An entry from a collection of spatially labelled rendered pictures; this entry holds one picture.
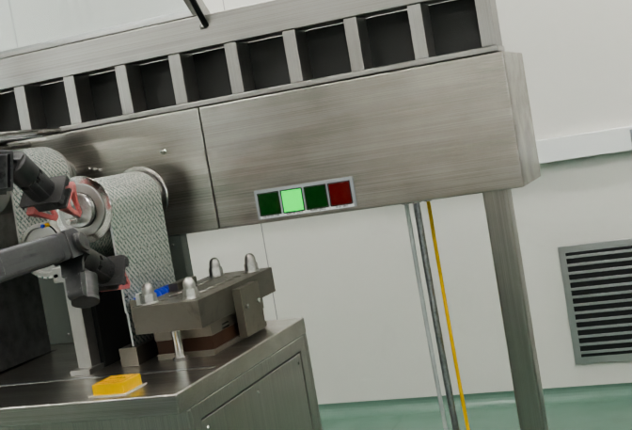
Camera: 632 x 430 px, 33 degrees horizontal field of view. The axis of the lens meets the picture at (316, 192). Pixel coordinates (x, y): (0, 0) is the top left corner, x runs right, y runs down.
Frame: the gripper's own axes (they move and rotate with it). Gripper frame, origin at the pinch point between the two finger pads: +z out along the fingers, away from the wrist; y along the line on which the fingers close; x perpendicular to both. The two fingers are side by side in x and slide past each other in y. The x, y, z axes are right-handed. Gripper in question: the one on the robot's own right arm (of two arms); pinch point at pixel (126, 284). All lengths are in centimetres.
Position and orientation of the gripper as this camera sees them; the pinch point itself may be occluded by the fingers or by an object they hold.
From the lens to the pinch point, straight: 238.2
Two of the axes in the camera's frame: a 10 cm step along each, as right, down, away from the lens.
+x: 0.2, -9.2, 4.0
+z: 3.8, 3.8, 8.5
